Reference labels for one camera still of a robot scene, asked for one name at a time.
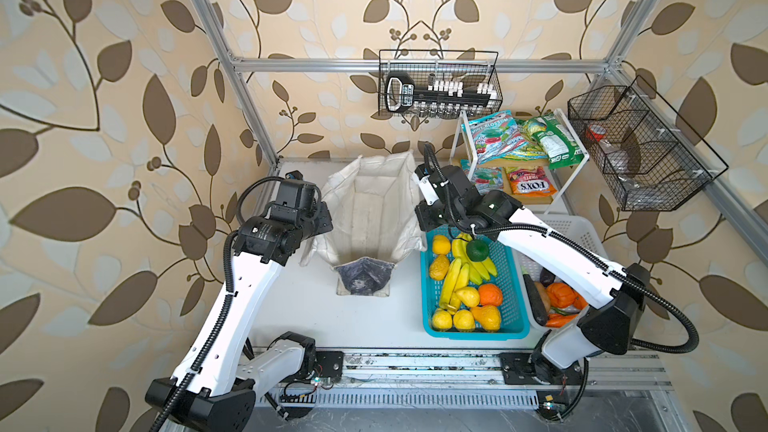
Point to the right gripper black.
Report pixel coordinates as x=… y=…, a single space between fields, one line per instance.
x=422 y=210

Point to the black tool set in basket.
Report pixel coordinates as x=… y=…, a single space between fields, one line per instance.
x=400 y=93

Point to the plastic bottle red cap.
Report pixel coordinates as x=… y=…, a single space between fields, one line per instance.
x=610 y=157

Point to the black wire basket wall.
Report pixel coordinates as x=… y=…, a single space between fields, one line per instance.
x=470 y=67
x=669 y=159

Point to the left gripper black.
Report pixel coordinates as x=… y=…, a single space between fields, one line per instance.
x=324 y=223

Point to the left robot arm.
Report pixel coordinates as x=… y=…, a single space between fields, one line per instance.
x=204 y=393

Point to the teal candy bag lower shelf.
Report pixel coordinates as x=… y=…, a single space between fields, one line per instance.
x=484 y=179

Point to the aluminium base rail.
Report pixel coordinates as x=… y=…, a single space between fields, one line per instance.
x=450 y=379

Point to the purple eggplant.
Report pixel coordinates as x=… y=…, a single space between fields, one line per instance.
x=538 y=300

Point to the black wire basket right wall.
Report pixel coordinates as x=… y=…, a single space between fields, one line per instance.
x=669 y=159

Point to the white plastic basket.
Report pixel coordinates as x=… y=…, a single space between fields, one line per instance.
x=576 y=228

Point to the teal candy bag shelf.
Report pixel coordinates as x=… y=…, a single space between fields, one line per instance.
x=484 y=179
x=494 y=136

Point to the green snack bag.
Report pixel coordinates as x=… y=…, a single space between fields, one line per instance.
x=554 y=139

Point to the orange fruit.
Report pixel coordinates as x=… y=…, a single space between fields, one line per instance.
x=490 y=295

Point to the orange carrot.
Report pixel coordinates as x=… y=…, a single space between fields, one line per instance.
x=556 y=320

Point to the red Fox's candy bag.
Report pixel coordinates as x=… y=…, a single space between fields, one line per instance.
x=531 y=182

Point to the yellow pear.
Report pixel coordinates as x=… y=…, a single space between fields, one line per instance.
x=488 y=317

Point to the teal plastic basket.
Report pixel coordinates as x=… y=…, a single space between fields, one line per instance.
x=514 y=322

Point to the white fabric grocery bag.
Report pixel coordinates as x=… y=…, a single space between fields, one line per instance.
x=372 y=205

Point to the black wire basket back wall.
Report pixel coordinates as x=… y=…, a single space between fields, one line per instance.
x=470 y=67

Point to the yellow banana bunch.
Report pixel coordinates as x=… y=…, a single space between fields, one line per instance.
x=456 y=272

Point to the green lime fruit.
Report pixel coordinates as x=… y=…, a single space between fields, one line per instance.
x=477 y=250

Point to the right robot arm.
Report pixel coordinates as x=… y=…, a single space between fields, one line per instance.
x=616 y=295

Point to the teal candy bag top shelf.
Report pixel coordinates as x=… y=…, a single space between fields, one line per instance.
x=494 y=136

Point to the white wire shelf rack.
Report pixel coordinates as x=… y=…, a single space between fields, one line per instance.
x=528 y=155

